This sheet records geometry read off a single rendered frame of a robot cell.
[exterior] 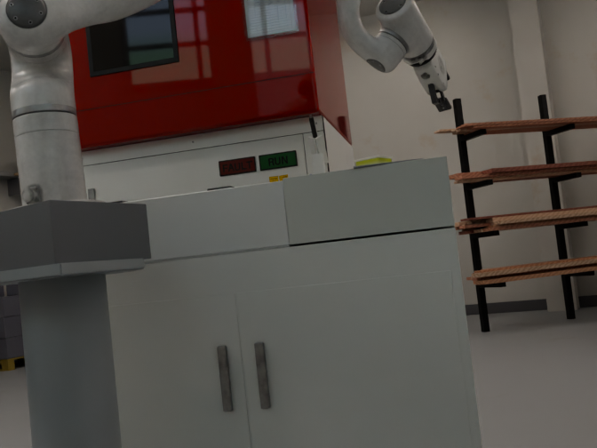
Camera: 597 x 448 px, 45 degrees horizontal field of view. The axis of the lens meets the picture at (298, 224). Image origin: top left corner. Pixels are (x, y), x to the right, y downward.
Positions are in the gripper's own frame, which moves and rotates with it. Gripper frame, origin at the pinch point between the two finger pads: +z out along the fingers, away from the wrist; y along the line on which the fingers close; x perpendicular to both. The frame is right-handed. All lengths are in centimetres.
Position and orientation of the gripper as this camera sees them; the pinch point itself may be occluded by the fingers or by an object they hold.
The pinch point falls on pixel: (443, 92)
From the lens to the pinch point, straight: 183.6
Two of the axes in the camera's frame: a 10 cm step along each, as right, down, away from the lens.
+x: -8.7, 2.0, 4.5
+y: 0.6, -8.6, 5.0
